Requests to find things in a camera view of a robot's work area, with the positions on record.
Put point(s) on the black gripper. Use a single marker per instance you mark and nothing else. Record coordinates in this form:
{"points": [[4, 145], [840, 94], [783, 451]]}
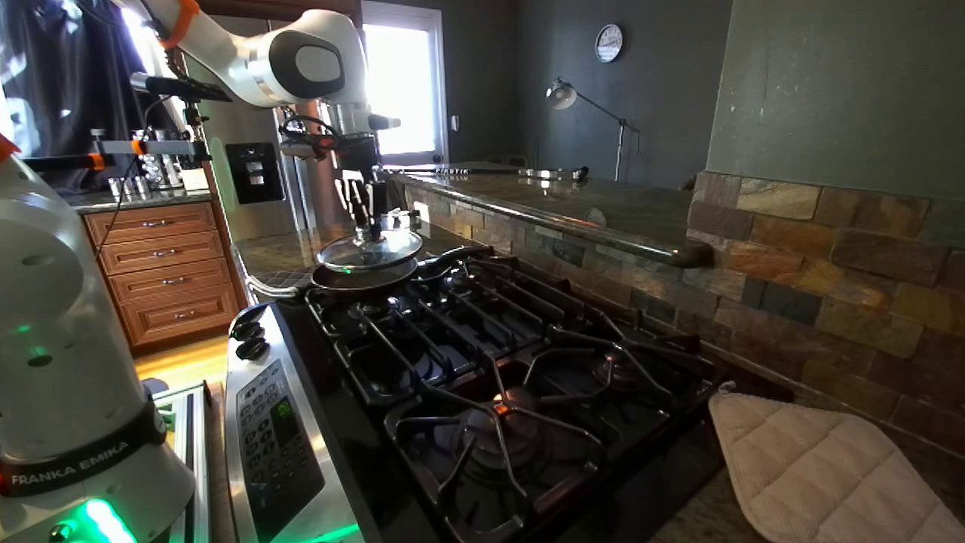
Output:
{"points": [[364, 162]]}

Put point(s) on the glass lid with metal knob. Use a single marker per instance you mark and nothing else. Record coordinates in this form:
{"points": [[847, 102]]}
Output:
{"points": [[395, 248]]}

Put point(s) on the black stove knob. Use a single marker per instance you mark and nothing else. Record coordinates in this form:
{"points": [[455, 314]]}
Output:
{"points": [[247, 319], [255, 348]]}

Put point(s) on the black gas stove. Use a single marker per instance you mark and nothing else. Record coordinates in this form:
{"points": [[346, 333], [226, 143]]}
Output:
{"points": [[423, 401]]}

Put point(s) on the stainless steel refrigerator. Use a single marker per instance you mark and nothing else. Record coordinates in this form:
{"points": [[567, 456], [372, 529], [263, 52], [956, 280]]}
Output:
{"points": [[251, 221]]}

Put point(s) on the bright window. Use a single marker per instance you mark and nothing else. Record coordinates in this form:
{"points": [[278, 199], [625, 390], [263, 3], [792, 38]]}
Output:
{"points": [[408, 79]]}

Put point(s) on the granite bar counter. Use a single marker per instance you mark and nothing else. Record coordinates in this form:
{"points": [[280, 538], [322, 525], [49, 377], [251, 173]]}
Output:
{"points": [[582, 205]]}

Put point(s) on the wooden drawer cabinet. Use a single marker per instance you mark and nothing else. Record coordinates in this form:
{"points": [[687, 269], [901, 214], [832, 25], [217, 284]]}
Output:
{"points": [[169, 273]]}

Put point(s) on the metal desk lamp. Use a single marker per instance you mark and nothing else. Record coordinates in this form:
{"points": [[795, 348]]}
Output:
{"points": [[590, 102]]}

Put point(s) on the dark hanging cloth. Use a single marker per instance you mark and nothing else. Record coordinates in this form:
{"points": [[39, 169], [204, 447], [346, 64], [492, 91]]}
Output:
{"points": [[70, 61]]}

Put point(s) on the white quilted pot holder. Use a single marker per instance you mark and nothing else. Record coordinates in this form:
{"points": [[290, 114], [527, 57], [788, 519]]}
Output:
{"points": [[832, 472]]}

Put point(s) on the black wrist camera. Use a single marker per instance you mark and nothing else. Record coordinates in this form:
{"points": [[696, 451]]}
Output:
{"points": [[305, 138]]}

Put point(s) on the black camera mount rod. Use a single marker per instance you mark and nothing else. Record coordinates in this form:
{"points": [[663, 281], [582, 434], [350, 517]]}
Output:
{"points": [[153, 145]]}

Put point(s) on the black stereo camera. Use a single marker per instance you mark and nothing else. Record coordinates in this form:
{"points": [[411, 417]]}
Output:
{"points": [[177, 87]]}

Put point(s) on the round wall clock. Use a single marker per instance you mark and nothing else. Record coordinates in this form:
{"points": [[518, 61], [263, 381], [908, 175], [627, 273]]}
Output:
{"points": [[611, 43]]}

